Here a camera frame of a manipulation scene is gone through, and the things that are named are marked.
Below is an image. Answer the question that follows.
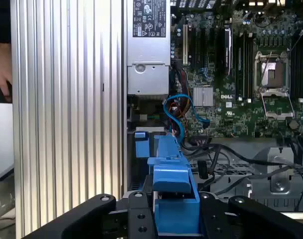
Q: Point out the CPU socket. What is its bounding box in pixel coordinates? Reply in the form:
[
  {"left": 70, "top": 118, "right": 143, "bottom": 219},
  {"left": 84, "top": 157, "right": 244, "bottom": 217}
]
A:
[{"left": 254, "top": 51, "right": 291, "bottom": 90}]

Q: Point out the metal disk bay cage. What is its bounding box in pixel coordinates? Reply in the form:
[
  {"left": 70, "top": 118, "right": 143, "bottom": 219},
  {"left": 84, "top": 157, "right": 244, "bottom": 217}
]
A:
[{"left": 188, "top": 139, "right": 303, "bottom": 212}]

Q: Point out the metal socket cover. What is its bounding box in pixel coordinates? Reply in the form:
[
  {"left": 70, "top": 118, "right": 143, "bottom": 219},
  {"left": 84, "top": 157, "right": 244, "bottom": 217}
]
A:
[{"left": 260, "top": 88, "right": 295, "bottom": 120}]

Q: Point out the green motherboard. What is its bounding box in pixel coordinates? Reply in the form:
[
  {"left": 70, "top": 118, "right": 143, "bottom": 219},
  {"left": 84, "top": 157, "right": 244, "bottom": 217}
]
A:
[{"left": 170, "top": 0, "right": 303, "bottom": 139}]

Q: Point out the black disk wire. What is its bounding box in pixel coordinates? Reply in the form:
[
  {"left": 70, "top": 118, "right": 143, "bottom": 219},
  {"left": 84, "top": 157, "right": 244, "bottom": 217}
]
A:
[{"left": 182, "top": 142, "right": 303, "bottom": 168}]

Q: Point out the blue bay tab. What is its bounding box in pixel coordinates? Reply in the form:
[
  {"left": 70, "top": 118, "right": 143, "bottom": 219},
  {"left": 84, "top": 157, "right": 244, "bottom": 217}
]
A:
[{"left": 134, "top": 131, "right": 147, "bottom": 158}]

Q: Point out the silver power supply unit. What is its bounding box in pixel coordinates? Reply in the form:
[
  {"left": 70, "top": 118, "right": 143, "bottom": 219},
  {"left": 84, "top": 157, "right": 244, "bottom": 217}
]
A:
[{"left": 127, "top": 0, "right": 171, "bottom": 96}]

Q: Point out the grey wire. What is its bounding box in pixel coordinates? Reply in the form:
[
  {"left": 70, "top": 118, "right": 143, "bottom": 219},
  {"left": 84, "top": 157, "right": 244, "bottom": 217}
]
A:
[{"left": 214, "top": 164, "right": 295, "bottom": 196}]

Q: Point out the black PC case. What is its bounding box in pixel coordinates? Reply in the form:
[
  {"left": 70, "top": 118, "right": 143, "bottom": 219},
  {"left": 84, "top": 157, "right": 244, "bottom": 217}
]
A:
[{"left": 122, "top": 0, "right": 303, "bottom": 220}]

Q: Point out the person's hand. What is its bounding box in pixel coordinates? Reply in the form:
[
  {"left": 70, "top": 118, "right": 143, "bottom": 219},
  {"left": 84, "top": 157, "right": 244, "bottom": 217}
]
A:
[{"left": 0, "top": 43, "right": 13, "bottom": 103}]

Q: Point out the silver chipset heatsink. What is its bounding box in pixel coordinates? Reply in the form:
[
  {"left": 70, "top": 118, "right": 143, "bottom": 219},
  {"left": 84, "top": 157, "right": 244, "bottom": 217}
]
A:
[{"left": 193, "top": 87, "right": 214, "bottom": 108}]

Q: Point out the black RAM slot bank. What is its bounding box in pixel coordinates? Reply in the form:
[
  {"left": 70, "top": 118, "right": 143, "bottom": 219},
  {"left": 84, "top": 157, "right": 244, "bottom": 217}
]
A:
[
  {"left": 235, "top": 31, "right": 254, "bottom": 100},
  {"left": 290, "top": 31, "right": 303, "bottom": 100}
]

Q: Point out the hard disk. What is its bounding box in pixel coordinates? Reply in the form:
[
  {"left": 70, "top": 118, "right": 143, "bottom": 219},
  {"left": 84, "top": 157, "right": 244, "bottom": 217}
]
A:
[{"left": 147, "top": 133, "right": 204, "bottom": 237}]

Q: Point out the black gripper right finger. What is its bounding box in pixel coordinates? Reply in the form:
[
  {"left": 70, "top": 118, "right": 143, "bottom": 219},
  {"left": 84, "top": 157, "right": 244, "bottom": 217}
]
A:
[{"left": 199, "top": 191, "right": 303, "bottom": 239}]

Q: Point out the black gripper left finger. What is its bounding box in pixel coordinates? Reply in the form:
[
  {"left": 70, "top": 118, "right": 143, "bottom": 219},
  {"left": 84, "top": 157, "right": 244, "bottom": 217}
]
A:
[{"left": 23, "top": 191, "right": 156, "bottom": 239}]

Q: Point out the blue disk wire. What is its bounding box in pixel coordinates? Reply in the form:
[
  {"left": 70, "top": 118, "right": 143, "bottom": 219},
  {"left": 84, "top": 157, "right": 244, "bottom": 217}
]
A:
[{"left": 163, "top": 95, "right": 211, "bottom": 145}]

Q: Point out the white expansion slot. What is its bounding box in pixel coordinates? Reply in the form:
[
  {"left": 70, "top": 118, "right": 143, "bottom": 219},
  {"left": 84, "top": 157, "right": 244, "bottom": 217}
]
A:
[{"left": 182, "top": 23, "right": 189, "bottom": 66}]

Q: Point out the white board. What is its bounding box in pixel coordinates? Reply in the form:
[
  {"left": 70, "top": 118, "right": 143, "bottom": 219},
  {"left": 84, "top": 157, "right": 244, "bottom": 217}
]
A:
[{"left": 0, "top": 103, "right": 14, "bottom": 184}]

